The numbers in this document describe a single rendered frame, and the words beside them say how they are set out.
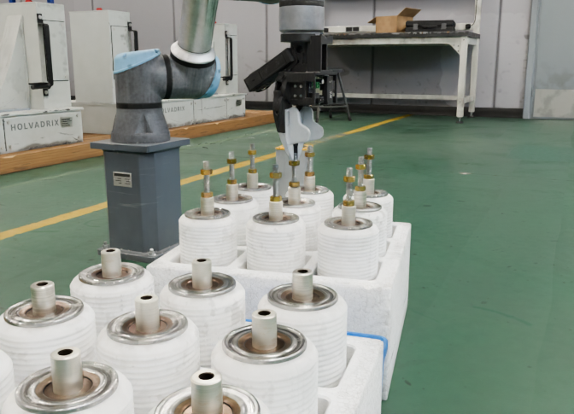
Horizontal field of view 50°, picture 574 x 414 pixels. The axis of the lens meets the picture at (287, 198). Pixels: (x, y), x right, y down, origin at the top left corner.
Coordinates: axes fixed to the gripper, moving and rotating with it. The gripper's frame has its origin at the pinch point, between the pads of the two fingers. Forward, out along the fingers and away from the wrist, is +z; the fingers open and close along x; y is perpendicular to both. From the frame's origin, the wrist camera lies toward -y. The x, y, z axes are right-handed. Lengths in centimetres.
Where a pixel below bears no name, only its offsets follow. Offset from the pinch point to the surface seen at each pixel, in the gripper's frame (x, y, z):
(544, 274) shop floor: 62, 31, 34
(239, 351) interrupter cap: -51, 31, 9
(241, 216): -6.5, -6.2, 11.4
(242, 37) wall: 453, -388, -42
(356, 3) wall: 477, -258, -74
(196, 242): -19.6, -4.7, 12.9
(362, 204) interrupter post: 3.5, 12.7, 8.5
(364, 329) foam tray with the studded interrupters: -12.7, 22.4, 23.0
